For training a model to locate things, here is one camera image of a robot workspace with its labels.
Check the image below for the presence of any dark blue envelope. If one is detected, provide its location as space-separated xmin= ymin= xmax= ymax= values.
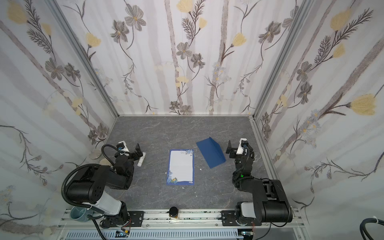
xmin=197 ymin=137 xmax=226 ymax=169

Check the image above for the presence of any white letter with blue border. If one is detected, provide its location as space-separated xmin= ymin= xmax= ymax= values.
xmin=166 ymin=149 xmax=195 ymax=186

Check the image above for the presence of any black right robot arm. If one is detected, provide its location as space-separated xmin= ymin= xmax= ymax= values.
xmin=226 ymin=139 xmax=293 ymax=228

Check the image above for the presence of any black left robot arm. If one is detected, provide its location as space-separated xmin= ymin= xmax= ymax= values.
xmin=61 ymin=142 xmax=144 ymax=229

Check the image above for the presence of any white glue stick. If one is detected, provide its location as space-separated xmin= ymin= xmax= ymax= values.
xmin=137 ymin=152 xmax=147 ymax=167

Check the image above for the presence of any glass jar with cork lid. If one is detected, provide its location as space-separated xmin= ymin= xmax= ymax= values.
xmin=88 ymin=149 xmax=112 ymax=167

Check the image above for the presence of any teal cup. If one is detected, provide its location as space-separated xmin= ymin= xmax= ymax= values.
xmin=70 ymin=207 xmax=94 ymax=223

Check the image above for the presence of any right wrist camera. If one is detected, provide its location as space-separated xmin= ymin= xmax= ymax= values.
xmin=236 ymin=138 xmax=249 ymax=155

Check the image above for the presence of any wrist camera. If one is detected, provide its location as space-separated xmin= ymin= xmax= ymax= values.
xmin=236 ymin=138 xmax=249 ymax=155
xmin=116 ymin=141 xmax=130 ymax=154

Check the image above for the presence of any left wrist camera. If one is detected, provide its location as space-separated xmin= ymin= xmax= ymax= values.
xmin=116 ymin=141 xmax=130 ymax=154

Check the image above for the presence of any aluminium mounting rail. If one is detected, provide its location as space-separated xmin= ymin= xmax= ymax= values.
xmin=58 ymin=209 xmax=305 ymax=230

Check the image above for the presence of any black corrugated cable hose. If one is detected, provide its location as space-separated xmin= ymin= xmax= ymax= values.
xmin=60 ymin=163 xmax=101 ymax=208

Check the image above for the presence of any black cylinder on rail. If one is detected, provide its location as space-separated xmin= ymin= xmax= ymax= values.
xmin=168 ymin=207 xmax=179 ymax=220

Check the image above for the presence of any white perforated cable duct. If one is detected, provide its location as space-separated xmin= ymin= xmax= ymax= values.
xmin=64 ymin=229 xmax=244 ymax=240

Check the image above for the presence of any black hose bottom right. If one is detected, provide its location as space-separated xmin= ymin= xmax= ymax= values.
xmin=359 ymin=217 xmax=384 ymax=240

